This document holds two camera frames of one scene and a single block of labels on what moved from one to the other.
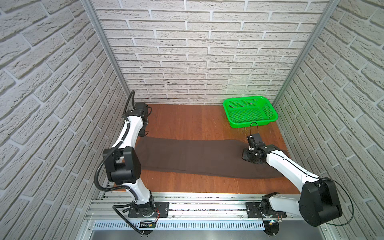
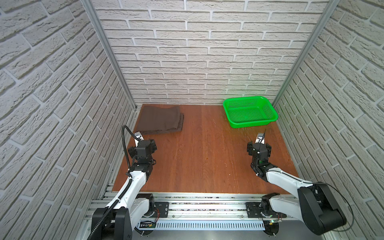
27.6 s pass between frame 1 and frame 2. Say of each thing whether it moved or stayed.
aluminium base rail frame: stayed
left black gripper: moved
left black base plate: stayed
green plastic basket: stayed
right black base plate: stayed
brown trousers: moved
